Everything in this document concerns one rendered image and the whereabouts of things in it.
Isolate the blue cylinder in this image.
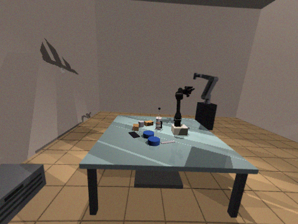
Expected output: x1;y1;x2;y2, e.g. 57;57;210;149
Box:
143;130;154;139
148;137;160;146

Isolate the orange rectangular block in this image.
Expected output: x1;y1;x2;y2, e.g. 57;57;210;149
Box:
144;121;153;126
133;124;139;131

